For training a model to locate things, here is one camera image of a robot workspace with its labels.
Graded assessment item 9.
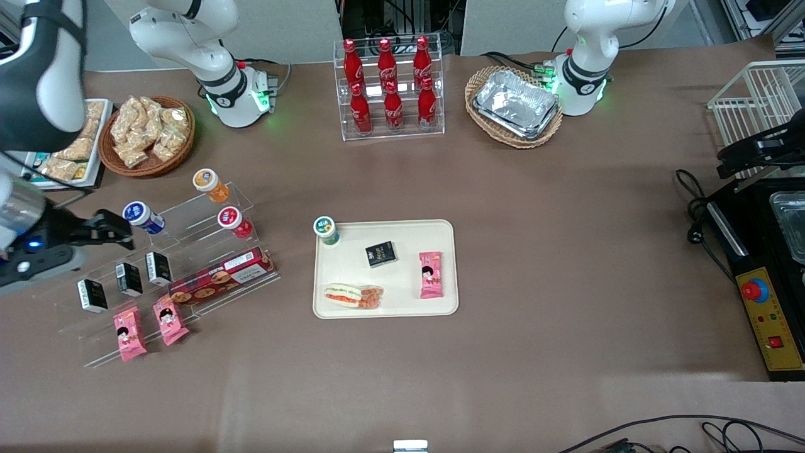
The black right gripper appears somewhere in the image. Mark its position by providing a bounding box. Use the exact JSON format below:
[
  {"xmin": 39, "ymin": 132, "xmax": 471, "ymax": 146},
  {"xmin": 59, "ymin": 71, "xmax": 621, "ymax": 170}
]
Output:
[{"xmin": 36, "ymin": 206, "xmax": 135, "ymax": 251}]

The triangle sandwich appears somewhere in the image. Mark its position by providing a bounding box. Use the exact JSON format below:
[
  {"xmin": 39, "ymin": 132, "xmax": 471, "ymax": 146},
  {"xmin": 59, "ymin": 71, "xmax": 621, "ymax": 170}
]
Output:
[{"xmin": 323, "ymin": 283, "xmax": 385, "ymax": 310}]

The white rectangular snack tray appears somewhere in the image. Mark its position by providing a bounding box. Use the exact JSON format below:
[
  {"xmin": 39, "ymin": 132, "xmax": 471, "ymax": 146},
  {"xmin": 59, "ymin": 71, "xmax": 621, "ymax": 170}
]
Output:
[{"xmin": 21, "ymin": 98, "xmax": 114, "ymax": 191}]

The beige plastic serving tray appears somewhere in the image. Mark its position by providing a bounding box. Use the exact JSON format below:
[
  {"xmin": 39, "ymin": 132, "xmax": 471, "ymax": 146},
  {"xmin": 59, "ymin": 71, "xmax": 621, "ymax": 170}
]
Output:
[{"xmin": 313, "ymin": 219, "xmax": 460, "ymax": 320}]

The aluminium foil tray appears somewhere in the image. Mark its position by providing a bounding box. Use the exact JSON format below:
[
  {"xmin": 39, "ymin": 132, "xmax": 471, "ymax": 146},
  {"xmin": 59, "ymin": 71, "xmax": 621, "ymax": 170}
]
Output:
[
  {"xmin": 475, "ymin": 69, "xmax": 560, "ymax": 130},
  {"xmin": 472, "ymin": 101, "xmax": 561, "ymax": 141}
]

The shiny metal machine tray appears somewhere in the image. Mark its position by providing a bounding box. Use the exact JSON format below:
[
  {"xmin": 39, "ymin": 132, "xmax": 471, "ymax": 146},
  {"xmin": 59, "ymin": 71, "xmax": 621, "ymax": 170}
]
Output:
[{"xmin": 768, "ymin": 190, "xmax": 805, "ymax": 266}]

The blue capped small bottle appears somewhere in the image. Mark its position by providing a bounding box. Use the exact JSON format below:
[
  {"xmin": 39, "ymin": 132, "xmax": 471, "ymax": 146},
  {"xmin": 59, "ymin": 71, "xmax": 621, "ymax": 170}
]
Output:
[{"xmin": 122, "ymin": 201, "xmax": 166, "ymax": 236}]

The small black box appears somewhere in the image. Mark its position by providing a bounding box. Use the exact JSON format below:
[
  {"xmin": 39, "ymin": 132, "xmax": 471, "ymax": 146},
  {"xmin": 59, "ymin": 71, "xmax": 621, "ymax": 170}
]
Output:
[
  {"xmin": 145, "ymin": 251, "xmax": 174, "ymax": 288},
  {"xmin": 77, "ymin": 279, "xmax": 109, "ymax": 314},
  {"xmin": 115, "ymin": 262, "xmax": 144, "ymax": 298},
  {"xmin": 365, "ymin": 240, "xmax": 399, "ymax": 269}
]

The clear puffed snack bag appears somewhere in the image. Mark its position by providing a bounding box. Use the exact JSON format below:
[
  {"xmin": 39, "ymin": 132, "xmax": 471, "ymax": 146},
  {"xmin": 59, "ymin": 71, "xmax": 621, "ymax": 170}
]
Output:
[
  {"xmin": 160, "ymin": 106, "xmax": 191, "ymax": 137},
  {"xmin": 111, "ymin": 97, "xmax": 143, "ymax": 145},
  {"xmin": 139, "ymin": 97, "xmax": 166, "ymax": 137},
  {"xmin": 152, "ymin": 129, "xmax": 187, "ymax": 164},
  {"xmin": 113, "ymin": 142, "xmax": 149, "ymax": 169}
]

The clear beige cracker packet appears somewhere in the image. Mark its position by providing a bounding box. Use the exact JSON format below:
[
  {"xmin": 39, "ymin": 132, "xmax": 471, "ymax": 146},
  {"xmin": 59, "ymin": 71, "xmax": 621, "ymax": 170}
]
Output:
[
  {"xmin": 82, "ymin": 101, "xmax": 105, "ymax": 141},
  {"xmin": 53, "ymin": 133, "xmax": 96, "ymax": 162},
  {"xmin": 36, "ymin": 157, "xmax": 80, "ymax": 182}
]

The clear acrylic tiered shelf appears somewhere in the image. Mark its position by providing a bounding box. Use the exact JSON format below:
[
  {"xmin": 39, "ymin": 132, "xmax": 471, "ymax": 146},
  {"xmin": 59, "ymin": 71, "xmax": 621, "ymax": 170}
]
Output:
[{"xmin": 28, "ymin": 182, "xmax": 282, "ymax": 369}]

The dark brown wicker basket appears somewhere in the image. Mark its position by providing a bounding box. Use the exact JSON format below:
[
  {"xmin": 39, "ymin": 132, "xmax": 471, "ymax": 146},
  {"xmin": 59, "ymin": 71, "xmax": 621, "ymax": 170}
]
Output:
[{"xmin": 97, "ymin": 95, "xmax": 196, "ymax": 179}]

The blue snack packet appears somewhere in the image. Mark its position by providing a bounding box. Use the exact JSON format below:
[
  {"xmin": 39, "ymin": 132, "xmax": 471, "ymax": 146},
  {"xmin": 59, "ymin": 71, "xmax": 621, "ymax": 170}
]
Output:
[{"xmin": 28, "ymin": 151, "xmax": 55, "ymax": 182}]

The pink cartoon snack packet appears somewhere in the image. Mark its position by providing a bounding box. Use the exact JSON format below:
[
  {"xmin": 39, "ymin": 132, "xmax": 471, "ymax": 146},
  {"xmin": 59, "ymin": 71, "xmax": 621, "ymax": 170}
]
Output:
[
  {"xmin": 152, "ymin": 294, "xmax": 190, "ymax": 347},
  {"xmin": 418, "ymin": 250, "xmax": 445, "ymax": 299},
  {"xmin": 113, "ymin": 306, "xmax": 148, "ymax": 363}
]

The orange capped small bottle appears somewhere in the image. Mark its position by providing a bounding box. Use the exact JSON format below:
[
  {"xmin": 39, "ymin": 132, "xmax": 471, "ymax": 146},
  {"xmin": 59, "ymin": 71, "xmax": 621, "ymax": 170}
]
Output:
[{"xmin": 192, "ymin": 168, "xmax": 231, "ymax": 204}]

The long red cookie box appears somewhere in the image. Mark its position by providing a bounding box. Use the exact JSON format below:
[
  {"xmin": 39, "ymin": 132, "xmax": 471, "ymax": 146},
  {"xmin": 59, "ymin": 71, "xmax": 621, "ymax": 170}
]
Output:
[{"xmin": 167, "ymin": 246, "xmax": 278, "ymax": 308}]

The red capped small bottle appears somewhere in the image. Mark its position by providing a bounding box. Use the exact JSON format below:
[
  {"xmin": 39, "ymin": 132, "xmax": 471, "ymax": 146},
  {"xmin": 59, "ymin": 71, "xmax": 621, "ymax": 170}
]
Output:
[{"xmin": 217, "ymin": 206, "xmax": 253, "ymax": 240}]

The green capped small bottle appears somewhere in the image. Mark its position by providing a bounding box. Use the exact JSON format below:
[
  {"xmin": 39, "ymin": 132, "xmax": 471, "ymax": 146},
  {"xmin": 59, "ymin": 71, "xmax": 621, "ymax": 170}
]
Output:
[{"xmin": 314, "ymin": 216, "xmax": 341, "ymax": 247}]

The red cola bottle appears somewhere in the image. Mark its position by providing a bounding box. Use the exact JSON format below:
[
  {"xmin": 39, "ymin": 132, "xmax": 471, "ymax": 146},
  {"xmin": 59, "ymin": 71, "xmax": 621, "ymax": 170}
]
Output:
[
  {"xmin": 343, "ymin": 38, "xmax": 366, "ymax": 89},
  {"xmin": 349, "ymin": 81, "xmax": 374, "ymax": 135},
  {"xmin": 377, "ymin": 37, "xmax": 399, "ymax": 89},
  {"xmin": 413, "ymin": 35, "xmax": 434, "ymax": 86},
  {"xmin": 383, "ymin": 81, "xmax": 404, "ymax": 132},
  {"xmin": 418, "ymin": 76, "xmax": 438, "ymax": 130}
]

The clear acrylic bottle rack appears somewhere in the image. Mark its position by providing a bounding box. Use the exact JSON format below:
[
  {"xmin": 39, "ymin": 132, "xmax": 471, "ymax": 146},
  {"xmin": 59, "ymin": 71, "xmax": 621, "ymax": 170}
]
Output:
[{"xmin": 333, "ymin": 34, "xmax": 446, "ymax": 142}]

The black equipment cabinet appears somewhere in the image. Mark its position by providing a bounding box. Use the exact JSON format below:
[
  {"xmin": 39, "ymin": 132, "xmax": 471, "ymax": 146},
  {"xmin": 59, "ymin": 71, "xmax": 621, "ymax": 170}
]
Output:
[{"xmin": 339, "ymin": 0, "xmax": 467, "ymax": 58}]

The light tan wicker basket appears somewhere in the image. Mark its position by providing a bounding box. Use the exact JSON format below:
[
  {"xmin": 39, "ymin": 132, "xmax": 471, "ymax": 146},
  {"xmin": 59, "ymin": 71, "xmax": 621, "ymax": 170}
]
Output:
[{"xmin": 464, "ymin": 65, "xmax": 564, "ymax": 150}]

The black sealing machine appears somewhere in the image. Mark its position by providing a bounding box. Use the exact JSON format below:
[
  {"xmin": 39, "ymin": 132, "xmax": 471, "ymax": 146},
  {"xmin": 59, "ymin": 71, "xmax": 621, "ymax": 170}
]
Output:
[{"xmin": 704, "ymin": 179, "xmax": 805, "ymax": 383}]

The red emergency stop button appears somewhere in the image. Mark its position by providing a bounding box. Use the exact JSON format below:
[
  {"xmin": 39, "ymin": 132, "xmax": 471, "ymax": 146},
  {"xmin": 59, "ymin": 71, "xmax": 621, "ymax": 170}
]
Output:
[{"xmin": 740, "ymin": 278, "xmax": 770, "ymax": 305}]

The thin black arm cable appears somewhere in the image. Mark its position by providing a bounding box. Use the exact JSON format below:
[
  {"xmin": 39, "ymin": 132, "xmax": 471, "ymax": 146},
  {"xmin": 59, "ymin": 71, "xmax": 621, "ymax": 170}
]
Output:
[{"xmin": 0, "ymin": 151, "xmax": 92, "ymax": 208}]

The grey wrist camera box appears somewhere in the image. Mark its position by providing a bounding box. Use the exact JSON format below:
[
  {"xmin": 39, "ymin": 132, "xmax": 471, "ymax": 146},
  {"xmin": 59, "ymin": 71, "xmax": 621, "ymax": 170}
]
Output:
[{"xmin": 0, "ymin": 242, "xmax": 77, "ymax": 294}]

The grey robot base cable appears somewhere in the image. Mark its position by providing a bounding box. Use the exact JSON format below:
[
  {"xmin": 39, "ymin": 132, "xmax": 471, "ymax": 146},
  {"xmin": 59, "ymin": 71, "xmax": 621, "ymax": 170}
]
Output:
[{"xmin": 241, "ymin": 57, "xmax": 294, "ymax": 96}]

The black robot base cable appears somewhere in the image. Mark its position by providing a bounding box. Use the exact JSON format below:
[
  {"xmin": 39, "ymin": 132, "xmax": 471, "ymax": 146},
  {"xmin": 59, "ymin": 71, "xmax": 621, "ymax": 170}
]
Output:
[{"xmin": 480, "ymin": 51, "xmax": 554, "ymax": 74}]

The black power cable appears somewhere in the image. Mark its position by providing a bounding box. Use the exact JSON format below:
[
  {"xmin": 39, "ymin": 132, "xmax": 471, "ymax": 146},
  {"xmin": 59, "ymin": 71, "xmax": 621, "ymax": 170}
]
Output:
[{"xmin": 675, "ymin": 168, "xmax": 738, "ymax": 285}]

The black cable bundle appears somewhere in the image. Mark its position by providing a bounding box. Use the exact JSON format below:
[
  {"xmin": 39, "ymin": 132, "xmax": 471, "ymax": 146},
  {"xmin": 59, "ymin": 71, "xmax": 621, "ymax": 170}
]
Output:
[{"xmin": 558, "ymin": 413, "xmax": 805, "ymax": 453}]

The black machine lever handle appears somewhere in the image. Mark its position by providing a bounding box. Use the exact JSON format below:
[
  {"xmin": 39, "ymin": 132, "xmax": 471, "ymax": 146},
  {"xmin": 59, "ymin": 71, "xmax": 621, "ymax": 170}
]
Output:
[{"xmin": 716, "ymin": 122, "xmax": 805, "ymax": 181}]

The white wire rack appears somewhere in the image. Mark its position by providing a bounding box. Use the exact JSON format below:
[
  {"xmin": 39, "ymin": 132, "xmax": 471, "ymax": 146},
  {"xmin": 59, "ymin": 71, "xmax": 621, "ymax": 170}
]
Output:
[{"xmin": 707, "ymin": 60, "xmax": 805, "ymax": 181}]

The aluminium frame profile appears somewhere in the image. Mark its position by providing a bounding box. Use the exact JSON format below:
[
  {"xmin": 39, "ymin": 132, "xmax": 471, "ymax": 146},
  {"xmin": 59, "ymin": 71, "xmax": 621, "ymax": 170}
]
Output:
[{"xmin": 719, "ymin": 0, "xmax": 805, "ymax": 45}]

